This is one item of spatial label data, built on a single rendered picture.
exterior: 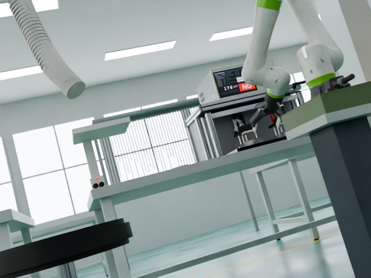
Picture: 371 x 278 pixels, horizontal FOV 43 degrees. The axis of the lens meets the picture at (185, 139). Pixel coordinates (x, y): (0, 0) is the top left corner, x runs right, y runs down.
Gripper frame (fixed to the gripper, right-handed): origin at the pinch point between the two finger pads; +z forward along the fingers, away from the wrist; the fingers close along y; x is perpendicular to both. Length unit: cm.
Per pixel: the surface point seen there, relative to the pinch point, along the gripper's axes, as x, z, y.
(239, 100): 36.7, 15.3, 0.6
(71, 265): -96, -82, -105
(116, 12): 390, 185, -18
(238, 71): 55, 8, 6
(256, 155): -14.8, 3.0, -11.0
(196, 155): 37, 62, -23
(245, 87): 45.5, 13.8, 7.7
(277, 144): -11.8, 1.7, 2.3
